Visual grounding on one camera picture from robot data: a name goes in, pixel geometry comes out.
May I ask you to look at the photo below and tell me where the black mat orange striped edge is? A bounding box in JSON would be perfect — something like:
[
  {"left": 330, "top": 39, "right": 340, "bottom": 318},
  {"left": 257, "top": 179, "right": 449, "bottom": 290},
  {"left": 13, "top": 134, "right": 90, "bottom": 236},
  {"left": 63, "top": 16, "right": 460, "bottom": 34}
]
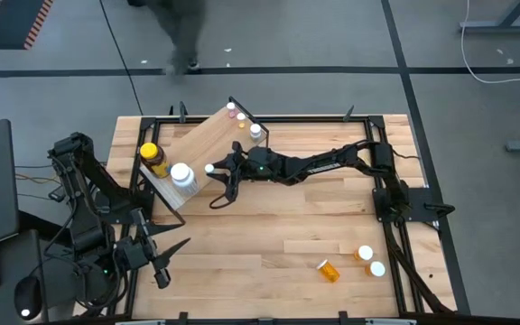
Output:
[{"left": 0, "top": 0, "right": 56, "bottom": 51}]

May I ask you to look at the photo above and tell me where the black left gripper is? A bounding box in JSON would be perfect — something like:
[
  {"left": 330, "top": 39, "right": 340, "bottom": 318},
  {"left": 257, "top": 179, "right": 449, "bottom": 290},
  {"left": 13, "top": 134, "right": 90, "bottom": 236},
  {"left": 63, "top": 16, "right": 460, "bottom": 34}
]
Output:
[{"left": 115, "top": 207, "right": 192, "bottom": 291}]

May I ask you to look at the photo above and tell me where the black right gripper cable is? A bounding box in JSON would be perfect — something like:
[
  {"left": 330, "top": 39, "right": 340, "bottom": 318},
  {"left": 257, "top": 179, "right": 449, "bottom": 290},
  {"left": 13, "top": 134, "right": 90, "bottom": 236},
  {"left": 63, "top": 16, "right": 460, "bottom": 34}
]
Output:
[{"left": 209, "top": 180, "right": 238, "bottom": 209}]

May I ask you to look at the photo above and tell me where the white floor cable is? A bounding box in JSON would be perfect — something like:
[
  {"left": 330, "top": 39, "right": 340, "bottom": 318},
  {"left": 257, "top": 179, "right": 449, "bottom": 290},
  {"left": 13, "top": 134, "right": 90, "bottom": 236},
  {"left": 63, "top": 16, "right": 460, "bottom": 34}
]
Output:
[{"left": 461, "top": 0, "right": 520, "bottom": 85}]

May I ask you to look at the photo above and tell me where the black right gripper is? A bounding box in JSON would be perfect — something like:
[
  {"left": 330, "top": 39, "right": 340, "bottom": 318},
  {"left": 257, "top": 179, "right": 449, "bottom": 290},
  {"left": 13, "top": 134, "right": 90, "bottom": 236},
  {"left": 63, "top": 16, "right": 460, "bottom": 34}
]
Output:
[{"left": 206, "top": 141, "right": 286, "bottom": 203}]

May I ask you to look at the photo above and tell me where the thin black floor cable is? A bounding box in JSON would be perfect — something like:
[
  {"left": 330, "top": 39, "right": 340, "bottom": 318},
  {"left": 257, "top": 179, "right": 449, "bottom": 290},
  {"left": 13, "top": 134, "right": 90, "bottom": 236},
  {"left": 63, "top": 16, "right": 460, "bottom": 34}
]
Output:
[{"left": 98, "top": 0, "right": 144, "bottom": 116}]

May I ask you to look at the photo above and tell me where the grey metal table base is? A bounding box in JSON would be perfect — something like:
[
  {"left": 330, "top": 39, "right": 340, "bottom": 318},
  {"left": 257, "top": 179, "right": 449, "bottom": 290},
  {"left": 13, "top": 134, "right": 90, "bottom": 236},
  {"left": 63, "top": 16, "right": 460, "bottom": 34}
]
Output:
[{"left": 458, "top": 0, "right": 520, "bottom": 36}]

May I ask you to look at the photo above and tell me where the orange pill bottle white cap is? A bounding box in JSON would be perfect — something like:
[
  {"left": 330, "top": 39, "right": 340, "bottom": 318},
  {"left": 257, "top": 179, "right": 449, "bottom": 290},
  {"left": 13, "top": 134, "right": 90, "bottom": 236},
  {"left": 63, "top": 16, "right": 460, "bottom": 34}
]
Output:
[
  {"left": 316, "top": 259, "right": 340, "bottom": 283},
  {"left": 364, "top": 260, "right": 386, "bottom": 278},
  {"left": 353, "top": 245, "right": 375, "bottom": 263}
]

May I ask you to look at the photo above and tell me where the large white ribbed bottle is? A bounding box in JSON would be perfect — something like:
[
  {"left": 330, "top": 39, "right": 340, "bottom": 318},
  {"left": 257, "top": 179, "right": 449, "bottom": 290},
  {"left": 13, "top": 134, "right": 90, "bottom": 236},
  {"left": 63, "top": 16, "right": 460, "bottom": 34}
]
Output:
[{"left": 170, "top": 162, "right": 200, "bottom": 198}]

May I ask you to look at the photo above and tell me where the black computer mouse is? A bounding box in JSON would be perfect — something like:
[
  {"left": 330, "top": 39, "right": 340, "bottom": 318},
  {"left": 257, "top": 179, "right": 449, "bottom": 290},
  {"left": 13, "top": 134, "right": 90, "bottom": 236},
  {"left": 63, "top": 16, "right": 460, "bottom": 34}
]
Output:
[{"left": 14, "top": 275, "right": 43, "bottom": 321}]

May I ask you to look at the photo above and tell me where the brown bottle yellow lid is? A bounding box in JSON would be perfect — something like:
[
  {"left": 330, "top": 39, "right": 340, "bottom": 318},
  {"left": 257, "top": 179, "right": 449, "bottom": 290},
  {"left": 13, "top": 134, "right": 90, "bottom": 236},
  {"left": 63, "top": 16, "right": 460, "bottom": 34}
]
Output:
[{"left": 139, "top": 142, "right": 171, "bottom": 180}]

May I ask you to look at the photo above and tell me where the black remote control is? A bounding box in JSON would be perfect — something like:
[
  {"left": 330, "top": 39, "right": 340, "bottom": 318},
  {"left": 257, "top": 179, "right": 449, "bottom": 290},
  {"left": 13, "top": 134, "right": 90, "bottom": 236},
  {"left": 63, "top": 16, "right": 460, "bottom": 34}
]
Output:
[{"left": 47, "top": 184, "right": 67, "bottom": 203}]

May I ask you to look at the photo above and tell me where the person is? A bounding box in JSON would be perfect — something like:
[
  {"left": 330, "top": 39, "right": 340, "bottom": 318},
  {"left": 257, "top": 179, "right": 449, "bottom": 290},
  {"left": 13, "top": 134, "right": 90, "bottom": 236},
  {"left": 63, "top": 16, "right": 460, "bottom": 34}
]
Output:
[{"left": 144, "top": 0, "right": 208, "bottom": 77}]

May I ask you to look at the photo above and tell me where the wooden shelf black metal frame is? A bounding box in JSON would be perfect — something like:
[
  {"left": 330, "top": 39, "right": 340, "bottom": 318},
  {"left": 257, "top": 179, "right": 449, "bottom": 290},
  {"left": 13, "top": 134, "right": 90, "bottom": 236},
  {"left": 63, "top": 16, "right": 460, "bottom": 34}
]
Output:
[{"left": 138, "top": 96, "right": 271, "bottom": 226}]

